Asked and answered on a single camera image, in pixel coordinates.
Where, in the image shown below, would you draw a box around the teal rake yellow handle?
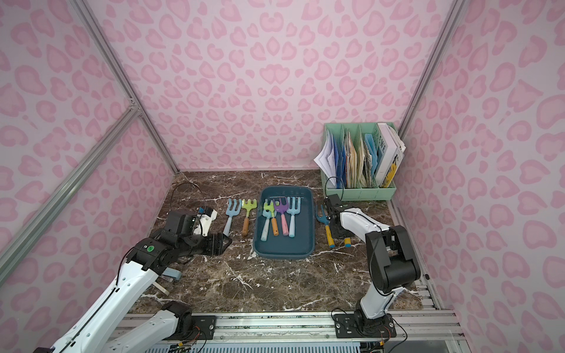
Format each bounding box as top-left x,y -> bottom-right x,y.
316,205 -> 335,249

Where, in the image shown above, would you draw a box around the light blue fork white handle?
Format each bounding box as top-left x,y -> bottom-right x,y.
223,199 -> 242,237

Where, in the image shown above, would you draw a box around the green rake wooden handle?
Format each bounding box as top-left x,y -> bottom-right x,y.
241,199 -> 257,236

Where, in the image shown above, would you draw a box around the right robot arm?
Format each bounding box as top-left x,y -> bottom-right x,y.
325,194 -> 422,324

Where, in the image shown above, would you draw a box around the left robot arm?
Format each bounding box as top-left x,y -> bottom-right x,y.
35,211 -> 232,352

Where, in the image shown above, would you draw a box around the dark teal storage box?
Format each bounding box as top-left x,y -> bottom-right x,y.
252,185 -> 315,260

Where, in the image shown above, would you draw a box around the white paper stack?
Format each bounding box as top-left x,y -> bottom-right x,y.
314,130 -> 337,188

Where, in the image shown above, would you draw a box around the tan paper folders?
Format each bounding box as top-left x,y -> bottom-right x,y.
344,127 -> 373,188

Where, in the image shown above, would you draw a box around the light blue stapler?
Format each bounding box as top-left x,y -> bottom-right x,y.
152,268 -> 182,296

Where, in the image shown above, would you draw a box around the mint green file organizer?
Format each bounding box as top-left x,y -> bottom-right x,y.
321,123 -> 397,201

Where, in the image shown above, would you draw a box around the blue folders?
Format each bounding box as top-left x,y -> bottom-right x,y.
333,130 -> 347,188

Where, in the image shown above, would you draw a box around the white yellow book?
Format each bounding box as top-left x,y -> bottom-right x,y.
375,123 -> 406,188

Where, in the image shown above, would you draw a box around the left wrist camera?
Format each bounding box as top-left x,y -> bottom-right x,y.
194,207 -> 218,237

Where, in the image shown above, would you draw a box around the pale blue fork white handle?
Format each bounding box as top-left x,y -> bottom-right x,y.
287,197 -> 301,238

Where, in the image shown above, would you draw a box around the pale teal rake white handle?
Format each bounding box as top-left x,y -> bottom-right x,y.
260,204 -> 275,241

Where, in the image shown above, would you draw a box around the purple rake pink handle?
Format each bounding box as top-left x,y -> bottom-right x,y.
275,198 -> 289,236

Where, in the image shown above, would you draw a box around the green rake orange handle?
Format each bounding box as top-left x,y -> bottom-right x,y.
263,200 -> 280,236

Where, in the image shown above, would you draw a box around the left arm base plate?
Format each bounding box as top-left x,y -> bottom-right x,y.
166,315 -> 217,341

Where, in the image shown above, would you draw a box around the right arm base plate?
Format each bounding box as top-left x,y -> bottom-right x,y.
331,310 -> 397,341

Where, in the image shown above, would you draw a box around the aluminium front rail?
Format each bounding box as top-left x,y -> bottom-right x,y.
83,282 -> 469,353

